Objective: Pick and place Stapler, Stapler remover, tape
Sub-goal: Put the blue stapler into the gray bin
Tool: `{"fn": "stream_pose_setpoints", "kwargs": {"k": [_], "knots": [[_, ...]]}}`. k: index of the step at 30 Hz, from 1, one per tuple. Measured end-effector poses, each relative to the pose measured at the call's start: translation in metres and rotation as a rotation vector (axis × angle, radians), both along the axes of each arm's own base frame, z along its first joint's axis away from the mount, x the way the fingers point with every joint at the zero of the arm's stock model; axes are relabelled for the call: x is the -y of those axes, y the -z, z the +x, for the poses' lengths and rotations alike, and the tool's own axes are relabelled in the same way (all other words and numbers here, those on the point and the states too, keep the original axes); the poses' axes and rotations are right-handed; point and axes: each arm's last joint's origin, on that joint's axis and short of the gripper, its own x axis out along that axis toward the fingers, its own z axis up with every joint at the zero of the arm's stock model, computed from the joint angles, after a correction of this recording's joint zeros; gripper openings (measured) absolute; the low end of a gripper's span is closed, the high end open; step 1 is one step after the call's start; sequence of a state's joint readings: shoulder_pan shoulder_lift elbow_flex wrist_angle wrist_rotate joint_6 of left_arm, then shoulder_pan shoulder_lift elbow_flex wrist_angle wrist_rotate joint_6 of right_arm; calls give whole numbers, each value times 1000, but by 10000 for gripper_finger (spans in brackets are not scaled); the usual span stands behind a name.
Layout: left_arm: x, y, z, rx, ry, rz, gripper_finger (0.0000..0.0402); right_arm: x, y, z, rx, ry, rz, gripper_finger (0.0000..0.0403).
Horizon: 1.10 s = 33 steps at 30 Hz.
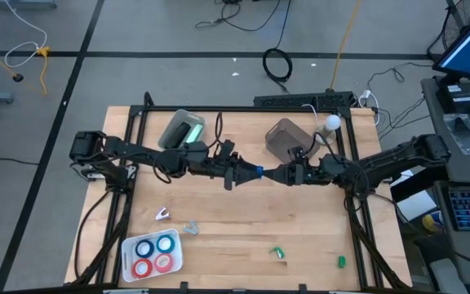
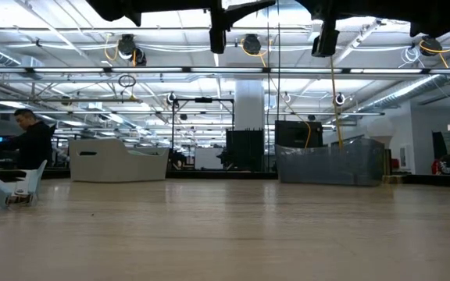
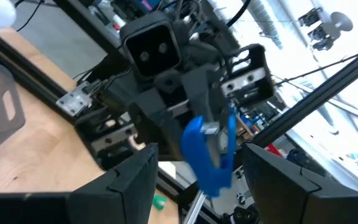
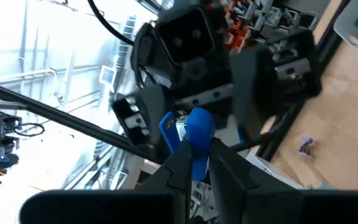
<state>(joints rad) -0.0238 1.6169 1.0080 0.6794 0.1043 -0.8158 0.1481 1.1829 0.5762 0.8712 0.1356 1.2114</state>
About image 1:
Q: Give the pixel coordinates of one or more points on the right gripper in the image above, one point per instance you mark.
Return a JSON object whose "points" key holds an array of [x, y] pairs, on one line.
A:
{"points": [[312, 173]]}

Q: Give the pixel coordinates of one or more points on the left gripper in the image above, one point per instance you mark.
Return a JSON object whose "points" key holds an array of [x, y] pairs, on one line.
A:
{"points": [[206, 161]]}

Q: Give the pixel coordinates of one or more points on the blue staple remover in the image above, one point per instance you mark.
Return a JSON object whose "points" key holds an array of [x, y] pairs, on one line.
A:
{"points": [[260, 169]]}

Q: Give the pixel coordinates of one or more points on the mint green stapler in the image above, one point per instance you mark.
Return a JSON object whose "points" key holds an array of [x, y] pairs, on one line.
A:
{"points": [[196, 132]]}

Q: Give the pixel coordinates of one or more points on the green staple remover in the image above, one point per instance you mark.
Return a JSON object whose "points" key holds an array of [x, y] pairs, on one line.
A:
{"points": [[280, 253], [342, 262]]}

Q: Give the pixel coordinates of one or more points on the black stapler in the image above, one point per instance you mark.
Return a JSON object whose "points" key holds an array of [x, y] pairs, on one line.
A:
{"points": [[178, 134]]}

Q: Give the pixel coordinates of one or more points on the light blue tape roll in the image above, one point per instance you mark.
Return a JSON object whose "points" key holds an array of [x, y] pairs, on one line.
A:
{"points": [[158, 244]]}

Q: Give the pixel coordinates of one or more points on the pink tape roll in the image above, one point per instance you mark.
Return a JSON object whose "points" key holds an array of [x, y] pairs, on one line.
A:
{"points": [[156, 263]]}

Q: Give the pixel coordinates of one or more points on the dark blue tape roll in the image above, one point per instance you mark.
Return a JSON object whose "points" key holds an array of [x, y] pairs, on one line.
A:
{"points": [[137, 248]]}

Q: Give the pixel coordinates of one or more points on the red tape roll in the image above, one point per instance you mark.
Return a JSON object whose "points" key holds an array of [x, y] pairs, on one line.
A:
{"points": [[134, 268]]}

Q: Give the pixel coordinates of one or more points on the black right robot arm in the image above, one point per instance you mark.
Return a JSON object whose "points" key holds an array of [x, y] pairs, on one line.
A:
{"points": [[394, 157]]}

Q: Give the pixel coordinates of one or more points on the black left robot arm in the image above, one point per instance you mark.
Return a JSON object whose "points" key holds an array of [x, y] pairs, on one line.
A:
{"points": [[129, 149]]}

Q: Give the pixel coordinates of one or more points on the grey-blue staple remover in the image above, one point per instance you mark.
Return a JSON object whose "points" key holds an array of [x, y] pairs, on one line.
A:
{"points": [[192, 228]]}

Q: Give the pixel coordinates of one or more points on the purple staple remover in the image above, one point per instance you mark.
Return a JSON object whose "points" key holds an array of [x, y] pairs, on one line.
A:
{"points": [[162, 214]]}

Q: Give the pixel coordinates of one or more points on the dark translucent plastic bin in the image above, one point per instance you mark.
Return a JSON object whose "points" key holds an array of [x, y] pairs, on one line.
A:
{"points": [[284, 136]]}

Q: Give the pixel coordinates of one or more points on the black perforated case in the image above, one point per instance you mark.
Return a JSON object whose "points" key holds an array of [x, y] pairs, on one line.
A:
{"points": [[284, 101], [335, 100]]}

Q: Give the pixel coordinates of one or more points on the white bulb table lamp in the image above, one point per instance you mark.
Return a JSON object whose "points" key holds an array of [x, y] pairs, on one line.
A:
{"points": [[333, 121]]}

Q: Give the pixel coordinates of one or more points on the pale translucent plastic bin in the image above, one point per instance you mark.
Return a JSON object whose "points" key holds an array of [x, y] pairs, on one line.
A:
{"points": [[182, 114]]}

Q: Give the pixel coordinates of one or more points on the white plastic bin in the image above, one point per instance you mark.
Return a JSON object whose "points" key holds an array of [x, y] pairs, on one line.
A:
{"points": [[153, 255]]}

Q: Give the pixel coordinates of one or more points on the white paper sheet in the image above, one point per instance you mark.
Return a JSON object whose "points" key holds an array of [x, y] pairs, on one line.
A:
{"points": [[416, 204]]}

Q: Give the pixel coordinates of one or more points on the yellow round object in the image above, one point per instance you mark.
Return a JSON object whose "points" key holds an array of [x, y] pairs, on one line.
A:
{"points": [[431, 222]]}

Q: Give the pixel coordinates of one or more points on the grey desk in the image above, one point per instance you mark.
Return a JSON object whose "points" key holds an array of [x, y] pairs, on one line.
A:
{"points": [[435, 122]]}

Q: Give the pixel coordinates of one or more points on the clear plastic bag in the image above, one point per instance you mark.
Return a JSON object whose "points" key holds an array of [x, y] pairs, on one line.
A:
{"points": [[463, 134]]}

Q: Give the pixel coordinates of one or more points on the black mini computer box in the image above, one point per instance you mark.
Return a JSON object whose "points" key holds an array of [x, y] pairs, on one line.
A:
{"points": [[459, 98]]}

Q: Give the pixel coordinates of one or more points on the grey chair seat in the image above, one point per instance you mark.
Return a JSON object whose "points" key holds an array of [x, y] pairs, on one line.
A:
{"points": [[449, 277]]}

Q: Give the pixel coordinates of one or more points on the black floor fan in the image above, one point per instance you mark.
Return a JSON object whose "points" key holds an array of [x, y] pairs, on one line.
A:
{"points": [[457, 24]]}

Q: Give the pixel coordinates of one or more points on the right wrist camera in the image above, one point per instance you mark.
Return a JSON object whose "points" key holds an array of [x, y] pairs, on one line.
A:
{"points": [[298, 154]]}

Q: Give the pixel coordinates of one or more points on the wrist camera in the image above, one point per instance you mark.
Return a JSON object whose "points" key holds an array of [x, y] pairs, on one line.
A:
{"points": [[227, 149], [298, 154]]}

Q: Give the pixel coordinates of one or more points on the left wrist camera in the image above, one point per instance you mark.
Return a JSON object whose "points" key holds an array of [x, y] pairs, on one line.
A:
{"points": [[227, 149]]}

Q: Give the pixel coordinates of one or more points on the black aluminium rig frame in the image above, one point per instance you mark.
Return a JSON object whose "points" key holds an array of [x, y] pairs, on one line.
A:
{"points": [[239, 109]]}

